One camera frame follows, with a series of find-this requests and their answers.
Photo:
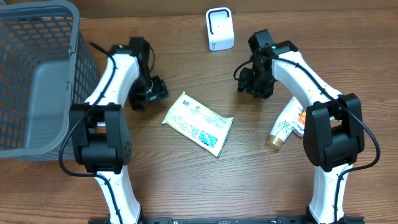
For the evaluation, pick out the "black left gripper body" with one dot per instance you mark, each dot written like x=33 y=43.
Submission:
x=149 y=90

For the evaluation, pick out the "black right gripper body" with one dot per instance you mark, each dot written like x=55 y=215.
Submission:
x=259 y=81

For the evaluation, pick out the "white bamboo print tube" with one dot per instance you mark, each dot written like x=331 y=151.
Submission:
x=285 y=124

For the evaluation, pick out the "yellow snack bag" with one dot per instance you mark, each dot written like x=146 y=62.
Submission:
x=198 y=123

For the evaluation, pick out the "small orange packet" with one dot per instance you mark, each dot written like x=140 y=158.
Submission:
x=299 y=127

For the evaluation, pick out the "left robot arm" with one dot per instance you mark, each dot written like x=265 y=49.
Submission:
x=99 y=132

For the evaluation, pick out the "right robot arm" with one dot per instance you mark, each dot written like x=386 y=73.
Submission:
x=333 y=133

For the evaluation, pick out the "white barcode scanner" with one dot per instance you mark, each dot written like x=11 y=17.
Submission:
x=219 y=24

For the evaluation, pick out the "dark grey plastic basket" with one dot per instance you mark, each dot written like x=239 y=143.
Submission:
x=46 y=66

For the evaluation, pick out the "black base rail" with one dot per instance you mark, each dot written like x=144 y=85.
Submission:
x=277 y=220

